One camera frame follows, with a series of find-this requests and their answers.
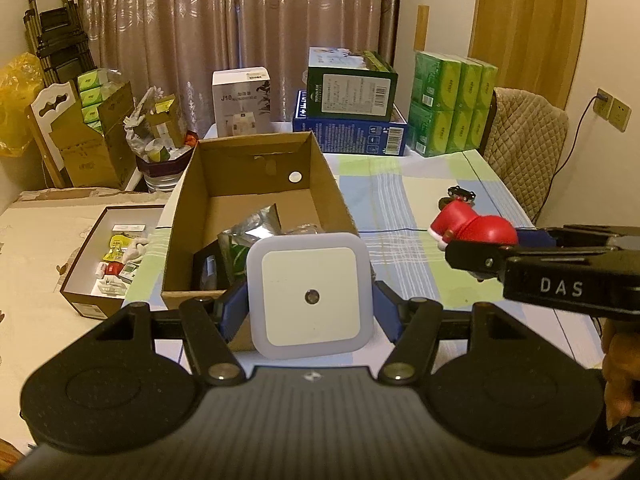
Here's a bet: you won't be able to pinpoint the wall socket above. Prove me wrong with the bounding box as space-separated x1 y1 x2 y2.
595 88 632 133

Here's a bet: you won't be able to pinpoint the small brown carton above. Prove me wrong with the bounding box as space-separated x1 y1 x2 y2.
145 94 186 146

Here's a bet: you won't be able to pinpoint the yellow plastic bag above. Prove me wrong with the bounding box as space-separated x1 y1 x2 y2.
0 52 46 158

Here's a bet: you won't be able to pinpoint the black shaver box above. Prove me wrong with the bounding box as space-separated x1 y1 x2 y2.
192 240 236 292

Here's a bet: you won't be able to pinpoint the black folding trolley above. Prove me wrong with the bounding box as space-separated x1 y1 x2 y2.
22 0 96 86

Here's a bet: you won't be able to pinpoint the person's right hand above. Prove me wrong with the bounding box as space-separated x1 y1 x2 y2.
602 320 640 428

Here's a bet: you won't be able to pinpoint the white carton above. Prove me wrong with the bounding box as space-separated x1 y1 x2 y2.
211 66 273 137

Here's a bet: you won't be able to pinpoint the silver foil bag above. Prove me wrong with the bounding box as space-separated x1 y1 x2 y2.
217 204 283 291

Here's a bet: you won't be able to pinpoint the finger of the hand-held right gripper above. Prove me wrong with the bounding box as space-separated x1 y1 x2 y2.
445 241 516 281
517 225 640 250

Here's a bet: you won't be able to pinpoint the dark green carton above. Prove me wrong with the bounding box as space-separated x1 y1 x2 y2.
306 47 399 122

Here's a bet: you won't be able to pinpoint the white square night light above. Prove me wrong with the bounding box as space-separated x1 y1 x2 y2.
246 232 375 361

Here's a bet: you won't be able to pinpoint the brown curtain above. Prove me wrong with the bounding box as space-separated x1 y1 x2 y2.
77 0 403 126

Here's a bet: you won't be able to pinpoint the assorted small packets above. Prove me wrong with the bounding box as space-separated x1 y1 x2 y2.
95 225 151 296

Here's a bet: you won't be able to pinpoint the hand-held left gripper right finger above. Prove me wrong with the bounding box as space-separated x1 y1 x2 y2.
374 281 528 387

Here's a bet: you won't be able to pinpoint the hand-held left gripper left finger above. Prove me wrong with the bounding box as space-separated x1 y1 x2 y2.
91 281 249 387

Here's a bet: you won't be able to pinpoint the checked tablecloth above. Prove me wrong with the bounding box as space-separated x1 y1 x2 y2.
122 150 606 371

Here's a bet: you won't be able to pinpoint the cardboard carton with tissue packs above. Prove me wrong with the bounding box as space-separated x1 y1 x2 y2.
50 70 137 190

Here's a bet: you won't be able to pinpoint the power cable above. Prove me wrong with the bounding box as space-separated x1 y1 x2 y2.
532 97 601 226

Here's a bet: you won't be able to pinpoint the cardboard box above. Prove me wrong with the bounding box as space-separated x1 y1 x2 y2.
160 131 361 353

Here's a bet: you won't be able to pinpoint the chair with quilted cover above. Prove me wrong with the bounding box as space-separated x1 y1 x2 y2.
482 86 570 221

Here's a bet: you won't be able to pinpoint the red boot toy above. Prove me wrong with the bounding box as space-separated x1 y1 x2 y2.
429 199 520 251

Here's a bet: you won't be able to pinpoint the wooden strip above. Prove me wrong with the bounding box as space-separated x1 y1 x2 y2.
416 5 430 53

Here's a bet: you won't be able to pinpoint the cream patterned cloth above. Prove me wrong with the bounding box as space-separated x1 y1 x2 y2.
0 187 171 441

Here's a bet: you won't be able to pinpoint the blue carton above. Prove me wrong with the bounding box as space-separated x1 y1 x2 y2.
292 90 410 157

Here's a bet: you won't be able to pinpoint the brown shallow box tray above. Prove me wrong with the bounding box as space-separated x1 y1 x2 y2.
60 205 168 320

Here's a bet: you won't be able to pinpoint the green tissue multipack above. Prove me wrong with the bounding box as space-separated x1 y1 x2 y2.
407 50 499 158

